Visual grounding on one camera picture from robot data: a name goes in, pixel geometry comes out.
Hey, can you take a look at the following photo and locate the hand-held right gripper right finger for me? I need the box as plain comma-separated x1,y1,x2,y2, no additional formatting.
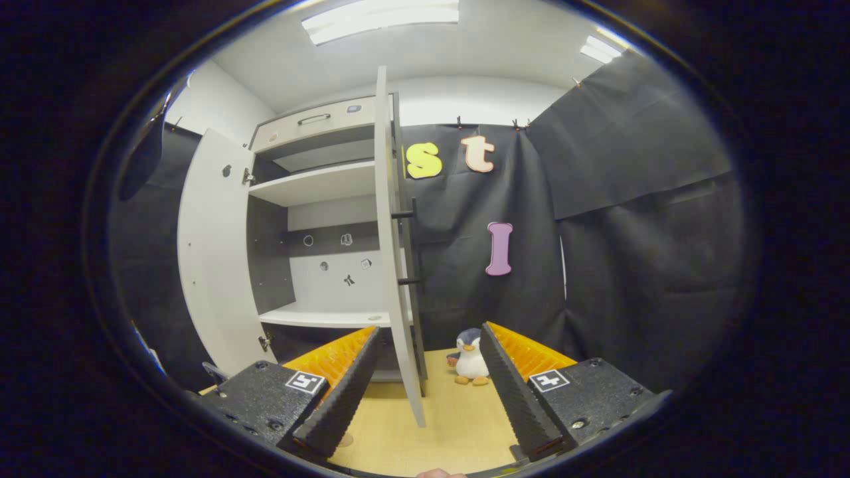
479,322,671,462

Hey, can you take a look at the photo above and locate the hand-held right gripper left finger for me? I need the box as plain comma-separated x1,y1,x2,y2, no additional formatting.
197,324,384,459

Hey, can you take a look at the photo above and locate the white cabinet door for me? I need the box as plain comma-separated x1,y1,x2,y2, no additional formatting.
177,128,270,378
374,65,429,429

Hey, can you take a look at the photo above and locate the white cabinet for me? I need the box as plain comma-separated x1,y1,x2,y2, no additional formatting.
246,93,416,382

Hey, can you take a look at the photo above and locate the white cabinet drawer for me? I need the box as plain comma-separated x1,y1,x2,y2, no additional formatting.
251,95,392,152

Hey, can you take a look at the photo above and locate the penguin plush toy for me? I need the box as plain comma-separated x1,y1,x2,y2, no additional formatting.
446,328,492,386

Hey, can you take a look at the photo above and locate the black backdrop cloth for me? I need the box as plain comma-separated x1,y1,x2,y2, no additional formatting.
110,113,213,392
398,50,748,392

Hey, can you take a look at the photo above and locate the small ceiling light panel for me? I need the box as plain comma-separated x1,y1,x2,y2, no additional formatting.
580,35,625,65

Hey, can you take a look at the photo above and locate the long ceiling light panel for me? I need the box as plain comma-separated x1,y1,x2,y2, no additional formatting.
301,0,460,46

